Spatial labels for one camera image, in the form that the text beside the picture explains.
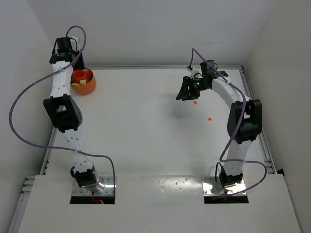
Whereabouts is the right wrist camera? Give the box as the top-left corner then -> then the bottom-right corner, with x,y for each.
187,68 -> 202,79

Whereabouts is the aluminium table edge rail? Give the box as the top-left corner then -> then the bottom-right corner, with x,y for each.
240,66 -> 277,174

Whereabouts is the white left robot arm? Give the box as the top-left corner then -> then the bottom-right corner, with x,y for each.
43,37 -> 99,190

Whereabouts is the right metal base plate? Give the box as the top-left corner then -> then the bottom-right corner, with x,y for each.
202,177 -> 247,197

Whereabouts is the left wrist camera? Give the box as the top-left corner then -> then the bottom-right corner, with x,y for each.
70,36 -> 80,47

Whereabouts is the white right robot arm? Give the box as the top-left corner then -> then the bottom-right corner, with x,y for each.
176,60 -> 262,187

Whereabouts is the metal base plate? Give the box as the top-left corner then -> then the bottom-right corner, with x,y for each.
71,176 -> 116,197
202,177 -> 247,197

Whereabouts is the orange divided round container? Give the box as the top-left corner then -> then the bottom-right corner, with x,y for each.
71,68 -> 97,95

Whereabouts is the light green 2x2 lego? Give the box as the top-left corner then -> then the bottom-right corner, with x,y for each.
79,79 -> 87,86

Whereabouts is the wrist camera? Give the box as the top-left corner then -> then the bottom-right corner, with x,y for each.
70,36 -> 80,47
187,68 -> 202,79

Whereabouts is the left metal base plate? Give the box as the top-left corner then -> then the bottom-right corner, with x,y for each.
71,176 -> 116,197

